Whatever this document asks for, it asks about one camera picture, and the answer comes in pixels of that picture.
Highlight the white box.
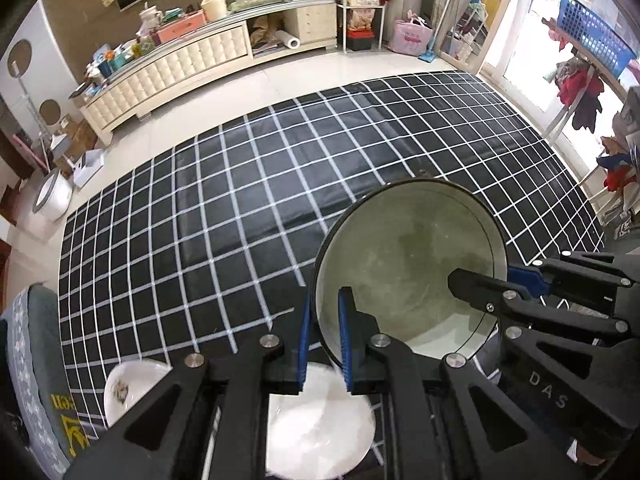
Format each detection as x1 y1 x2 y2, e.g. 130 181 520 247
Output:
72 150 106 187

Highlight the cream tufted cabinet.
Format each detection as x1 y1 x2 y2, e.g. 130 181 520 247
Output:
79 20 253 136

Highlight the black checkered tablecloth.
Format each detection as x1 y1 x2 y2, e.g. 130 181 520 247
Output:
59 72 606 461

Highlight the blue plastic basket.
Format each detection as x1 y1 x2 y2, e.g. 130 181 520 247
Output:
556 0 633 77

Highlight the white bowl with red print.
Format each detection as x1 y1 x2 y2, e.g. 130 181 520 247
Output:
102 359 173 429

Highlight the red garment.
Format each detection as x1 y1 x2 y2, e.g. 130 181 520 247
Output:
557 67 606 133

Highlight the cream drawer unit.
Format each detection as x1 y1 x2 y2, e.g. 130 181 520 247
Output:
282 2 337 52

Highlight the cardboard box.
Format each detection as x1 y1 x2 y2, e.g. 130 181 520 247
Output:
52 120 98 161

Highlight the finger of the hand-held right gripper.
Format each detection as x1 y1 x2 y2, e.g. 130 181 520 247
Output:
447 268 631 339
507 251 640 318

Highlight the pink box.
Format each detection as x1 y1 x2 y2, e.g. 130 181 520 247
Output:
156 12 207 44

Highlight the mop with blue head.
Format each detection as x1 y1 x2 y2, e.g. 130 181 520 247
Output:
419 0 471 63

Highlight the pink bag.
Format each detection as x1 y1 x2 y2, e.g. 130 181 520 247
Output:
394 12 435 56

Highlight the cream cylindrical jar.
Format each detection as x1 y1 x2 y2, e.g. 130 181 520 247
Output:
201 0 230 23

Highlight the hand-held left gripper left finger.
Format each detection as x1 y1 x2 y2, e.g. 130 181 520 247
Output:
64 299 316 480

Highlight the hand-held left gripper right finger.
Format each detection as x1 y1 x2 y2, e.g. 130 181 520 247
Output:
337 286 581 480

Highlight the grey chair with gold print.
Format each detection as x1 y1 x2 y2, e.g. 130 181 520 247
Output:
0 282 88 480

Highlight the grey green dark-rimmed plate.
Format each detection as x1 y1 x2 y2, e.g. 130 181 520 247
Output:
311 178 509 367

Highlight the white wire shelf rack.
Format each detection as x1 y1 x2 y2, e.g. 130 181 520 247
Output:
316 0 394 54

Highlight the plain white plate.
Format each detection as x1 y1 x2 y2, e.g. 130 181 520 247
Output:
265 360 377 480

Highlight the white plastic tub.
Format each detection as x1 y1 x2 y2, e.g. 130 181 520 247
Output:
32 167 74 222

